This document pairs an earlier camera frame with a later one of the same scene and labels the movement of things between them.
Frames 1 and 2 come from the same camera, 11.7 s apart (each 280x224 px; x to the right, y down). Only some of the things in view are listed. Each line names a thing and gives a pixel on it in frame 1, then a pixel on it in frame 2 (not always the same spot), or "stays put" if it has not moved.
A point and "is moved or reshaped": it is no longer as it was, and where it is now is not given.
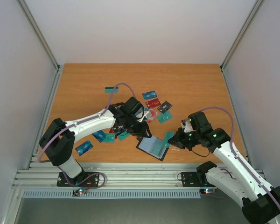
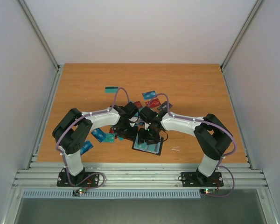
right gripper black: (181, 138) -> (148, 137)
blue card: (100, 135) stays put
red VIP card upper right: (153, 103) stays put
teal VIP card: (161, 147) -> (154, 148)
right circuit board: (208, 190) stays put
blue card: (84, 147) stays put
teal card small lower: (110, 138) stays put
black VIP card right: (164, 107) stays put
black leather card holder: (153, 146) is moved or reshaped
